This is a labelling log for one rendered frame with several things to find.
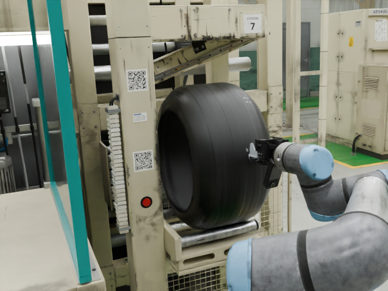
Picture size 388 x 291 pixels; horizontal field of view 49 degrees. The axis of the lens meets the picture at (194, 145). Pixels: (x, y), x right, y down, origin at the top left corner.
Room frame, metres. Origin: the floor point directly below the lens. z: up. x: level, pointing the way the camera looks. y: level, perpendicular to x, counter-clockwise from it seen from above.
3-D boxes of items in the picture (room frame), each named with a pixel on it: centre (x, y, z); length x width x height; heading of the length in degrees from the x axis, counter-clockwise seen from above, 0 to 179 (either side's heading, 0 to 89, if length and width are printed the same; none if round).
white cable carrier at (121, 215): (1.50, 0.28, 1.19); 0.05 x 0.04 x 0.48; 22
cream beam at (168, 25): (1.99, -0.02, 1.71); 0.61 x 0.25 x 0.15; 112
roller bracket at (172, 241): (1.61, 0.15, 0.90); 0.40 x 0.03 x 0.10; 22
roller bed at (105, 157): (1.94, 0.33, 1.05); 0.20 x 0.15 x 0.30; 112
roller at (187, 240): (1.54, -0.08, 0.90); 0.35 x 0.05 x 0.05; 112
